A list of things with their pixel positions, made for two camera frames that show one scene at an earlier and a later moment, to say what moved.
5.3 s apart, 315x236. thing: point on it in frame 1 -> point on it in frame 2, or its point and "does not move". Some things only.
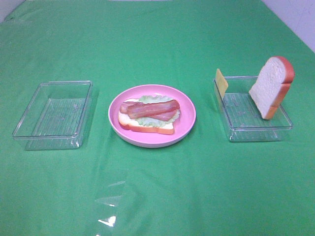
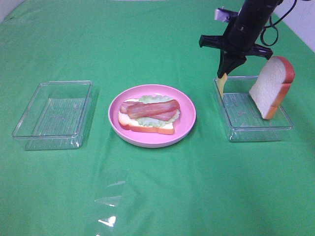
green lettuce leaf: x=150 y=121 does not move
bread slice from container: x=132 y=124 does not move
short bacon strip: x=165 y=116 -> x=132 y=109
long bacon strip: x=139 y=108 does not move
